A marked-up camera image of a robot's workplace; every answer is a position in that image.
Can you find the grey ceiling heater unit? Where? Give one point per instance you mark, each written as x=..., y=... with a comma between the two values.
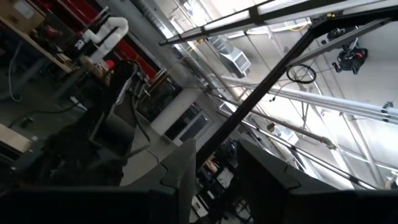
x=236, y=62

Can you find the white LED light bar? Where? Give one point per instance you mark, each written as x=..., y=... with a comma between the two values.
x=227, y=21
x=280, y=5

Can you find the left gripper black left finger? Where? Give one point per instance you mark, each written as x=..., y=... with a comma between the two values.
x=183, y=174

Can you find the black overhead camera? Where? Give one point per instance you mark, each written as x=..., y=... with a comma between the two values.
x=351, y=57

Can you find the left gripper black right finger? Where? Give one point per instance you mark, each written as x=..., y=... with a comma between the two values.
x=267, y=186

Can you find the black aluminium rig frame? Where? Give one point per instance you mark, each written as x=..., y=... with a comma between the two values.
x=248, y=99

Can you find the white jointed tube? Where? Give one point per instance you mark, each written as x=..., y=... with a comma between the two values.
x=109, y=34

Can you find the large silver ceiling pipe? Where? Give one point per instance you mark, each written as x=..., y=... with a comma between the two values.
x=326, y=101

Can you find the white round column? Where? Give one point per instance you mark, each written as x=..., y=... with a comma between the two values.
x=174, y=112

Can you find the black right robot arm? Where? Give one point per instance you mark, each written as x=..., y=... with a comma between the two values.
x=77, y=149

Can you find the cardboard box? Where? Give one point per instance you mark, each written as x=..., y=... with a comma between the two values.
x=18, y=15

